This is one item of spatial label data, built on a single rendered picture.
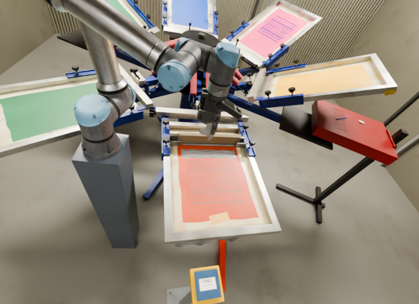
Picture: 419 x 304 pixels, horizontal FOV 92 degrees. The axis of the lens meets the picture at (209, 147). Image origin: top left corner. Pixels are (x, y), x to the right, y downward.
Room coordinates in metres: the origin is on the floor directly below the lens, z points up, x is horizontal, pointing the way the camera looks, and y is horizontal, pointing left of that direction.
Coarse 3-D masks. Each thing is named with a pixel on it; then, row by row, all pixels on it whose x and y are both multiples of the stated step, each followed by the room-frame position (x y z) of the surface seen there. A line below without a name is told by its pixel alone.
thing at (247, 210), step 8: (240, 168) 0.83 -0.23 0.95; (240, 176) 0.77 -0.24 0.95; (240, 184) 0.71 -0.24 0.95; (248, 192) 0.68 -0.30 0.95; (248, 200) 0.63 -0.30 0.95; (224, 208) 0.53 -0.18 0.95; (232, 208) 0.55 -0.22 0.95; (240, 208) 0.56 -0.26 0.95; (248, 208) 0.58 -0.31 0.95; (232, 216) 0.50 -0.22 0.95; (240, 216) 0.52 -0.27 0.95; (248, 216) 0.53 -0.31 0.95; (256, 216) 0.55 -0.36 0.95
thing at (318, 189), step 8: (392, 136) 1.49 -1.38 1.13; (400, 136) 1.46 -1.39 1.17; (368, 160) 1.46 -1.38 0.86; (352, 168) 1.50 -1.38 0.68; (360, 168) 1.46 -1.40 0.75; (344, 176) 1.48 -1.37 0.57; (352, 176) 1.46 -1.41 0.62; (280, 184) 1.56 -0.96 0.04; (336, 184) 1.46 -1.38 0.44; (288, 192) 1.50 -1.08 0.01; (296, 192) 1.52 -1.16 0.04; (320, 192) 1.63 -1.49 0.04; (328, 192) 1.46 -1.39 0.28; (304, 200) 1.47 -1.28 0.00; (312, 200) 1.48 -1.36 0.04; (320, 200) 1.46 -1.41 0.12; (320, 208) 1.41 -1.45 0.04; (320, 216) 1.30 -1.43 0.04
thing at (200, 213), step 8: (184, 160) 0.76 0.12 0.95; (184, 168) 0.70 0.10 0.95; (184, 176) 0.65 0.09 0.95; (184, 184) 0.60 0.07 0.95; (184, 192) 0.55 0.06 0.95; (184, 200) 0.51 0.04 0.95; (184, 208) 0.46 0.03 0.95; (192, 208) 0.48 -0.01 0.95; (200, 208) 0.49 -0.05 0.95; (208, 208) 0.51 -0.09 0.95; (216, 208) 0.52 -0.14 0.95; (184, 216) 0.42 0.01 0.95; (192, 216) 0.44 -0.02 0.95; (200, 216) 0.45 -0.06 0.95; (208, 216) 0.46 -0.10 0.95
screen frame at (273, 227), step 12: (168, 156) 0.72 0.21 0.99; (252, 156) 0.93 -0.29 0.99; (168, 168) 0.64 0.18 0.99; (252, 168) 0.84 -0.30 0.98; (168, 180) 0.57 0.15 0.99; (168, 192) 0.50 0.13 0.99; (264, 192) 0.69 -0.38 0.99; (168, 204) 0.44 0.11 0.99; (264, 204) 0.62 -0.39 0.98; (168, 216) 0.39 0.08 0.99; (168, 228) 0.33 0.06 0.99; (228, 228) 0.42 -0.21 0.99; (240, 228) 0.44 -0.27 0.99; (252, 228) 0.46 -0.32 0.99; (264, 228) 0.48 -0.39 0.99; (276, 228) 0.50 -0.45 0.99; (168, 240) 0.28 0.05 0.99; (180, 240) 0.30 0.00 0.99; (192, 240) 0.32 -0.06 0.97
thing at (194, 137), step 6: (180, 138) 0.85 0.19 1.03; (186, 138) 0.87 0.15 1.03; (192, 138) 0.88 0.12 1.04; (198, 138) 0.90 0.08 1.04; (204, 138) 0.91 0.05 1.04; (216, 138) 0.94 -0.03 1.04; (222, 138) 0.95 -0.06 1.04; (228, 138) 0.97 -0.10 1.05; (234, 138) 0.99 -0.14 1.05; (240, 138) 1.00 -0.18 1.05; (234, 144) 0.99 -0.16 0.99
